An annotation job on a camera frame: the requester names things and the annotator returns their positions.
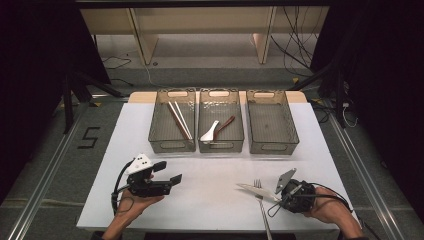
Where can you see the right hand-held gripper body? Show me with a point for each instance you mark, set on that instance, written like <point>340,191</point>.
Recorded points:
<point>298,196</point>

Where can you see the white chopstick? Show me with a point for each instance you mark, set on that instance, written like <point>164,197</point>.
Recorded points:
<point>173,110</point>

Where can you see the aluminium floor rail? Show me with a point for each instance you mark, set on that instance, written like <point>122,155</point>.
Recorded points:
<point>43,186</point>
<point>366,180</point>

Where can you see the wooden table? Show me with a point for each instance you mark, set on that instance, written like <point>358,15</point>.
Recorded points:
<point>300,96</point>

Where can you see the white table sheet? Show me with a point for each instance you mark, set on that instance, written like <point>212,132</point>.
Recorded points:
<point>206,186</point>

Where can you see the metal fork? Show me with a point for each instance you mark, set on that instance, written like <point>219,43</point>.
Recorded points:
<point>263,213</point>

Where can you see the clear grey plastic bin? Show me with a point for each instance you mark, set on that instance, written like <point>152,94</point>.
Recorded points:
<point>271,125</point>
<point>230,136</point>
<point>166,130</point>

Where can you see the black metal stand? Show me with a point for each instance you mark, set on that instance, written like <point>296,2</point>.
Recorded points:
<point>339,100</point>
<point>68,110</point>

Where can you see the brown chopsticks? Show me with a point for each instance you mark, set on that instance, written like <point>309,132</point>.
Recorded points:
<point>184,120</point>

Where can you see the person's left hand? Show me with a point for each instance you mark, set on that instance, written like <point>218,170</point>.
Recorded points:
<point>133,206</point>

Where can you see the person's right hand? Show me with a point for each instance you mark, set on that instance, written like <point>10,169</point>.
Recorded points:
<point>328,206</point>

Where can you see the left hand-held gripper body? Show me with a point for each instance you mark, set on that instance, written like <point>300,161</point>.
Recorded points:
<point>146,188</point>

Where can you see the black curtain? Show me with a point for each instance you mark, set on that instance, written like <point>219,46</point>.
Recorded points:
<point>383,83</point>
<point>33,83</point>

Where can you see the white ceramic spoon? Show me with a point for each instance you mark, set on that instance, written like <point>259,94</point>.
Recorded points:
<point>207,136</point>

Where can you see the brown wooden spoon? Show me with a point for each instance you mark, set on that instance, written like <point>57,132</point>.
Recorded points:
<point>226,122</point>

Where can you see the person's dark left sleeve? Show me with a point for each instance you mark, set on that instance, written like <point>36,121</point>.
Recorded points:
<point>98,236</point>

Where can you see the beige wooden desk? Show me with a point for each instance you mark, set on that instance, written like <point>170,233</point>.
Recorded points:
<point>200,20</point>

